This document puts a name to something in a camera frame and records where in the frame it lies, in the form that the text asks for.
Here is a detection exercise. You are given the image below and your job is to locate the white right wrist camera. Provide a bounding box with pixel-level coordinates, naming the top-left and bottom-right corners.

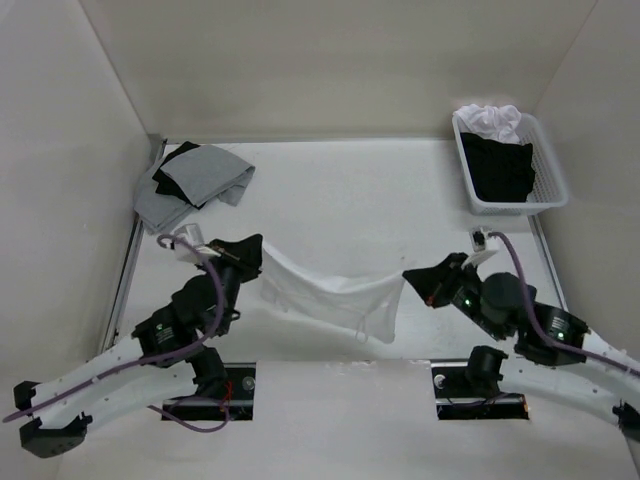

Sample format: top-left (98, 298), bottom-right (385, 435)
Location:
top-left (462, 227), bottom-right (500, 268)

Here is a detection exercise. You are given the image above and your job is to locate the grey folded tank top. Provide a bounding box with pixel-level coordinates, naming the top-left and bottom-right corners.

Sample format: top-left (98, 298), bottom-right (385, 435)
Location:
top-left (134, 145), bottom-right (255, 234)

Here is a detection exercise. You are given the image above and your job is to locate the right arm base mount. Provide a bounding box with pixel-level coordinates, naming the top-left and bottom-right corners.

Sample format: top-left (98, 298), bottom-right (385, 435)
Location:
top-left (430, 346), bottom-right (529, 421)

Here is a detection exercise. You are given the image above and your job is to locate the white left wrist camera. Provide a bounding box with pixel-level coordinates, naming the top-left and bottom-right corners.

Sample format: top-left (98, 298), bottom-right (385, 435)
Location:
top-left (171, 223), bottom-right (220, 265)

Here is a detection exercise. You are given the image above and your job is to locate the white garment in basket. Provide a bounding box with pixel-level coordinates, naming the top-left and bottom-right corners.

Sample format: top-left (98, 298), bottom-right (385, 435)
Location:
top-left (454, 104), bottom-right (522, 144)

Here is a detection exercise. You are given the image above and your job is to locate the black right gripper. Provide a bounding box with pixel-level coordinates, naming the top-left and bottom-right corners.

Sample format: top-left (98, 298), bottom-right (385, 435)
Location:
top-left (402, 251), bottom-right (506, 339)

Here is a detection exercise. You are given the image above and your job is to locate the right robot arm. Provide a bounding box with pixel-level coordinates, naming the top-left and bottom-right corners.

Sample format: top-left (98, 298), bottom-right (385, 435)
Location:
top-left (403, 253), bottom-right (639, 441)

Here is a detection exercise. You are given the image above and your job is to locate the black garment in basket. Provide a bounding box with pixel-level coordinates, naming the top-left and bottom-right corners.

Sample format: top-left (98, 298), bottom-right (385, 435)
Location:
top-left (461, 132), bottom-right (536, 203)

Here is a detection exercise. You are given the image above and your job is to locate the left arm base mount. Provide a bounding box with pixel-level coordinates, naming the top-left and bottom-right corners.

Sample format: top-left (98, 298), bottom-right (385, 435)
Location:
top-left (161, 363), bottom-right (257, 423)

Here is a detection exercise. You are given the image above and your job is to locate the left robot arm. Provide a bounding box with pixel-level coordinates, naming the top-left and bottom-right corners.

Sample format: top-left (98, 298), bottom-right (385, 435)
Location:
top-left (4, 230), bottom-right (263, 459)

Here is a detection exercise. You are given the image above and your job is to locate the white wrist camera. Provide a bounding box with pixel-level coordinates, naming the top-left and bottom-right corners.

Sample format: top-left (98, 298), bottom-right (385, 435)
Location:
top-left (171, 223), bottom-right (220, 265)
top-left (462, 227), bottom-right (500, 268)

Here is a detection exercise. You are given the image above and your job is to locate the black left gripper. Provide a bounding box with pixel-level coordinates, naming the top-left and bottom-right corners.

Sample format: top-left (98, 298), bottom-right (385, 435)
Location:
top-left (196, 234), bottom-right (265, 336)

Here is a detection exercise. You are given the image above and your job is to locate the black folded tank top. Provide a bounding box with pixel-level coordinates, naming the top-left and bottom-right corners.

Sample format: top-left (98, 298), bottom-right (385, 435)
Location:
top-left (152, 141), bottom-right (202, 210)

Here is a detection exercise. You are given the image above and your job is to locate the white plastic basket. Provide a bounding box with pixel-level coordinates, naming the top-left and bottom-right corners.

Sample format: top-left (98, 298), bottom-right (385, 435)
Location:
top-left (451, 113), bottom-right (569, 216)

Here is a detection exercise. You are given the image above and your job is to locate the white tank top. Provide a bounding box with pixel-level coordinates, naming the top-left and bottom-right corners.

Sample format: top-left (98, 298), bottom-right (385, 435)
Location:
top-left (261, 243), bottom-right (405, 344)

